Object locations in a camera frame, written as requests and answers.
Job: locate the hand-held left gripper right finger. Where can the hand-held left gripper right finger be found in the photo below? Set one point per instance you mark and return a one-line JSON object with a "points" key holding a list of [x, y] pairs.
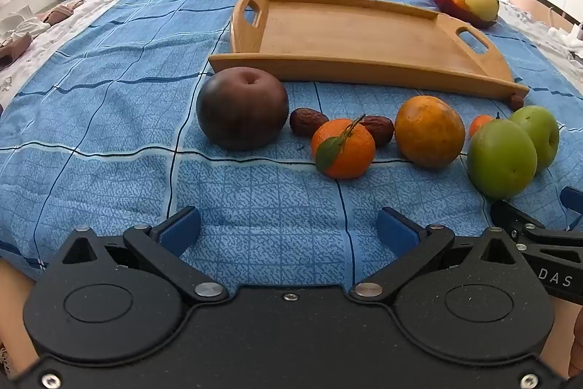
{"points": [[396, 229]]}

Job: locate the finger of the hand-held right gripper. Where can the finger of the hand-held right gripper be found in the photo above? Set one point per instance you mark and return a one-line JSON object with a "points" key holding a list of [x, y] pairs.
{"points": [[574, 198], [514, 216]]}

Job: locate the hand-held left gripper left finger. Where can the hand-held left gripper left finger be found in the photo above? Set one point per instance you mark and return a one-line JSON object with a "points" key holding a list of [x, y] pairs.
{"points": [[180, 229]]}

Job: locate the green apple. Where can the green apple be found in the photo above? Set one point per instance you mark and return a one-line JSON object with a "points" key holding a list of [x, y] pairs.
{"points": [[539, 134], [501, 161]]}

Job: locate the mandarin with green leaf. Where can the mandarin with green leaf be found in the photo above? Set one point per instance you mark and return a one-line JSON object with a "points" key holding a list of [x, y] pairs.
{"points": [[350, 152]]}

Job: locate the small mandarin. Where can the small mandarin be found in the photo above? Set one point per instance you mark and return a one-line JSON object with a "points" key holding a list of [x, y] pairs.
{"points": [[479, 124]]}

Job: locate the large orange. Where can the large orange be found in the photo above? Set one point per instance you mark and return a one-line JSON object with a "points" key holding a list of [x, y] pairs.
{"points": [[428, 131]]}

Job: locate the small red date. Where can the small red date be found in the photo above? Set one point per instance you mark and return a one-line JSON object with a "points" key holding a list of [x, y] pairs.
{"points": [[517, 101]]}

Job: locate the dark brown round fruit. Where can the dark brown round fruit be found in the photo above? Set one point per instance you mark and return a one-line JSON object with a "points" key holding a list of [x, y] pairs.
{"points": [[241, 111]]}

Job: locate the wooden tray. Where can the wooden tray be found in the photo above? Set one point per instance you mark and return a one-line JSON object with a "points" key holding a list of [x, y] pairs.
{"points": [[364, 33]]}

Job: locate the white cloth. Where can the white cloth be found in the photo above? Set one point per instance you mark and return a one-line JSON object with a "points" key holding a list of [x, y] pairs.
{"points": [[562, 40]]}

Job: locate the blue plaid blanket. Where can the blue plaid blanket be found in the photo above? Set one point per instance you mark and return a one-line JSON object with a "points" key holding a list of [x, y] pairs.
{"points": [[114, 74]]}

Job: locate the yellow round fruit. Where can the yellow round fruit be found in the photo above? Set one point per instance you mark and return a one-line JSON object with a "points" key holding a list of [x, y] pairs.
{"points": [[483, 5]]}

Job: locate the small kumquat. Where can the small kumquat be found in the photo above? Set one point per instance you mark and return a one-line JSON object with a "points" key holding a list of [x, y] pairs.
{"points": [[457, 2]]}

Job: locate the brown garment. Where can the brown garment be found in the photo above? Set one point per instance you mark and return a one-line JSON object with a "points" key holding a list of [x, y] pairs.
{"points": [[13, 51]]}

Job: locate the pink garment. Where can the pink garment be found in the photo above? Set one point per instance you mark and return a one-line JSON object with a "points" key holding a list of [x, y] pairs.
{"points": [[59, 11]]}

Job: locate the white garment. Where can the white garment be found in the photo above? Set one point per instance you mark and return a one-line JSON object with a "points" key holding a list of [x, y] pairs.
{"points": [[22, 26]]}

